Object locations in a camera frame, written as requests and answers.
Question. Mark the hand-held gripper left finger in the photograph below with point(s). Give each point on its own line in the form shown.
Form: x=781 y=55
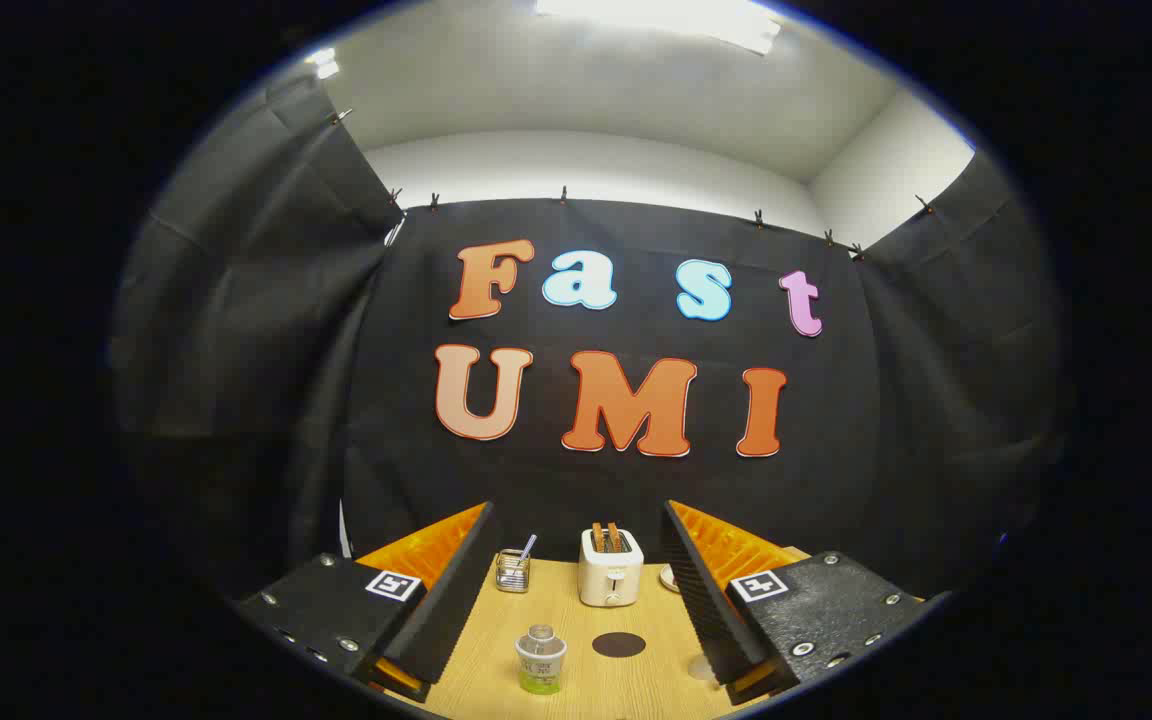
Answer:
x=456 y=600

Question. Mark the white round plate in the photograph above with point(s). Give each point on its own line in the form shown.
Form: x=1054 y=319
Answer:
x=668 y=578

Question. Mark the white toaster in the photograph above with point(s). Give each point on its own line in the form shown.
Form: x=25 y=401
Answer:
x=610 y=580

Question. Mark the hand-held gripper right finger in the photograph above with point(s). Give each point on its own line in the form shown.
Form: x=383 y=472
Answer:
x=706 y=600

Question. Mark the wooden table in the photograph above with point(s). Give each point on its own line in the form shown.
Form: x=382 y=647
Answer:
x=486 y=650

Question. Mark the white green label juice bottle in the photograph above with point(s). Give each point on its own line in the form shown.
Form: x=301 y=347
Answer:
x=541 y=662

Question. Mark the dark round coaster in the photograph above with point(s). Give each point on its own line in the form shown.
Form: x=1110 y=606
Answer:
x=619 y=645

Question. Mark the toast slices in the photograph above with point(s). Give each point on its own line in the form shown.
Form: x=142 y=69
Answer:
x=608 y=537

